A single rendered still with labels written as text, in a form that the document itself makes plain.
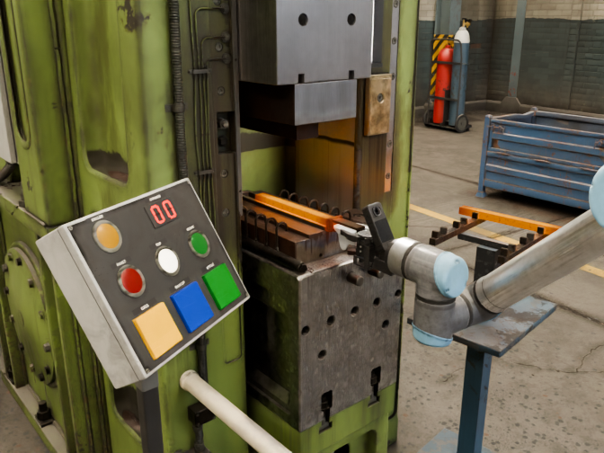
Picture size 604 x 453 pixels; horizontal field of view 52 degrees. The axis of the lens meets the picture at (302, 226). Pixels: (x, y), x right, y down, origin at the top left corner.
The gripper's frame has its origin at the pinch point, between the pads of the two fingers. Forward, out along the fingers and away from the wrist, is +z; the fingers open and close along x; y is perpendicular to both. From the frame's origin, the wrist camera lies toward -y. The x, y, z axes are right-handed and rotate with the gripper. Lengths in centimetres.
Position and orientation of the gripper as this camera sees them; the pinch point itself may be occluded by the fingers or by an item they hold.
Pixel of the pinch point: (340, 224)
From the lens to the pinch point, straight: 158.4
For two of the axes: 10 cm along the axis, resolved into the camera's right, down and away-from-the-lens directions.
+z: -6.4, -2.6, 7.2
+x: 7.7, -2.0, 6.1
